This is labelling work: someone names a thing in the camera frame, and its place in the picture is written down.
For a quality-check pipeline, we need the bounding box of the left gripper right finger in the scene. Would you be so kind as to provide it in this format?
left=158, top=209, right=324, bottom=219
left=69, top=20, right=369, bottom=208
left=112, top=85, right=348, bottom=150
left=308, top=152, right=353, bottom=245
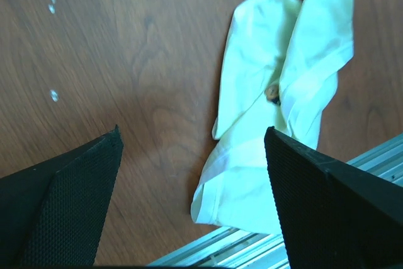
left=264, top=127, right=402, bottom=268

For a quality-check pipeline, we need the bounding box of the pale green underwear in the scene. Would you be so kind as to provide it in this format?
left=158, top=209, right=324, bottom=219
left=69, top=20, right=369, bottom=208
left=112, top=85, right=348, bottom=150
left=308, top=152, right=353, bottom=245
left=190, top=0, right=354, bottom=234

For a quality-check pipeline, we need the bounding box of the aluminium rail frame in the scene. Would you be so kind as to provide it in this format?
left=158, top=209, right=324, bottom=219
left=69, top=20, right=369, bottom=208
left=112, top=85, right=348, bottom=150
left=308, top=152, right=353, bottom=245
left=152, top=129, right=402, bottom=268

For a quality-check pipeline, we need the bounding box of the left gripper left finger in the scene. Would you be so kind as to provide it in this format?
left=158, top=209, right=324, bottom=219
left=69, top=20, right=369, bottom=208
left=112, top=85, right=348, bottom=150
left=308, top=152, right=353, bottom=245
left=1, top=127, right=123, bottom=266

